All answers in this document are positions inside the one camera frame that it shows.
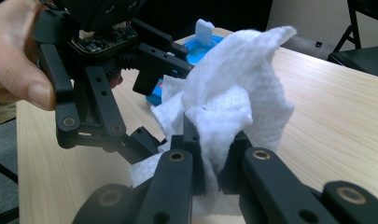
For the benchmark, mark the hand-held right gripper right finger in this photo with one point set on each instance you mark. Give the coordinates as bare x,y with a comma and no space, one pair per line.
236,161

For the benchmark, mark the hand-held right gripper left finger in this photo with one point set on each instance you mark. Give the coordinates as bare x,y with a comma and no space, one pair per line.
197,155

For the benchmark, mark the blue wet wipes pack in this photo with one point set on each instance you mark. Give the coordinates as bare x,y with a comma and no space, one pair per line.
197,51

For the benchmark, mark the white wet wipe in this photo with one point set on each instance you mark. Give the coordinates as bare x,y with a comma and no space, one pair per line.
233,93

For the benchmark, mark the black curtain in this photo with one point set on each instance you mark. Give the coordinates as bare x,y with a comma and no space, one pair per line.
224,14

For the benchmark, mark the black folding chair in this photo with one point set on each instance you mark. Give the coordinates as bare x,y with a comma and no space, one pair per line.
361,59

